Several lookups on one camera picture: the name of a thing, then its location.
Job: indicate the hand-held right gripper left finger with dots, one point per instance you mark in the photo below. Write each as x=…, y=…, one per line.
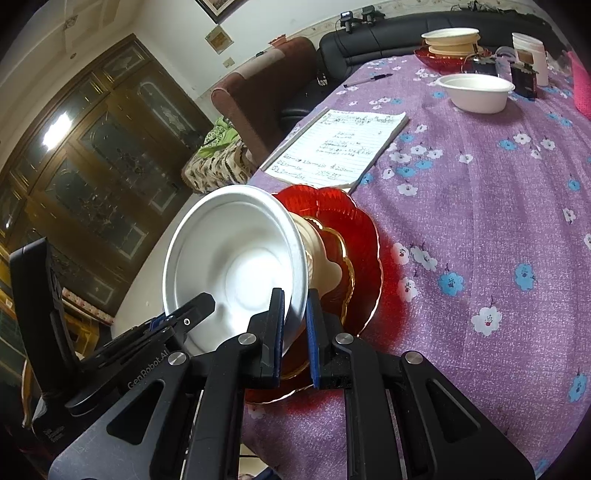
x=278, y=332

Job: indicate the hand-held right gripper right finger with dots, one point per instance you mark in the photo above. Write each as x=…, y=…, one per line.
x=314, y=341

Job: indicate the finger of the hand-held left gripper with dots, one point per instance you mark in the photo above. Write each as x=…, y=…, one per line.
x=196, y=309
x=154, y=324

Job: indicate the red plate with round sticker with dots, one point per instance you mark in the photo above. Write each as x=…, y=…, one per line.
x=346, y=295

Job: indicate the white disposable bowl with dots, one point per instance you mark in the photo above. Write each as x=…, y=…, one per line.
x=240, y=258
x=475, y=97

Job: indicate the beige plastic bowl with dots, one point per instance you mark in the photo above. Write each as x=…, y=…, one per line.
x=452, y=50
x=318, y=258

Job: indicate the red plastic plate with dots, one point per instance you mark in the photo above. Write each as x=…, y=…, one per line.
x=360, y=230

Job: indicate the wooden glass-door cabinet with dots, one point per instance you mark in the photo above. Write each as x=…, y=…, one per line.
x=92, y=175

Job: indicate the leopard print blanket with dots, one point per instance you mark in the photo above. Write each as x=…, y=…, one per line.
x=217, y=170

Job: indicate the green cloth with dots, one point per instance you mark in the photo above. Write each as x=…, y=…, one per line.
x=219, y=136

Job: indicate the open handwritten notebook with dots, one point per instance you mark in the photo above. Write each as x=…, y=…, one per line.
x=341, y=143

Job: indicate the brown armchair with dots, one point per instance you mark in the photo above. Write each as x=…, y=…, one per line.
x=258, y=101

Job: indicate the dark pen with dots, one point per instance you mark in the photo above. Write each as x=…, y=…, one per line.
x=369, y=79

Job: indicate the small red tray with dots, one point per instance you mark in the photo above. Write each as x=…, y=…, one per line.
x=278, y=41

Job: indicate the framed horse painting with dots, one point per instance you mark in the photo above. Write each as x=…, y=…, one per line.
x=217, y=7

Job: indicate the red bowl at back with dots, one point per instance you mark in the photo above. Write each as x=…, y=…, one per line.
x=434, y=62

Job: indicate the black leather sofa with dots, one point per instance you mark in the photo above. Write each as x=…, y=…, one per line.
x=369, y=41

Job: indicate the black handheld device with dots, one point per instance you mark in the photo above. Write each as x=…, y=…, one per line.
x=371, y=14
x=347, y=21

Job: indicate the black canister with brown spool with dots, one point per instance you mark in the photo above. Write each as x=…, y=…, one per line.
x=524, y=83

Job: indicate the cream disposable bowl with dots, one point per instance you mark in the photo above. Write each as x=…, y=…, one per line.
x=450, y=34

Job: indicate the white plastic cup stack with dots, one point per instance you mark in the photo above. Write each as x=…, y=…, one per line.
x=531, y=55

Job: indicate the bottle with pink knit sleeve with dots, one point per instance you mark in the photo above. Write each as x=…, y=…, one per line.
x=582, y=87

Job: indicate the yellow wall notice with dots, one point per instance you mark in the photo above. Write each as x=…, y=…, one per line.
x=218, y=39

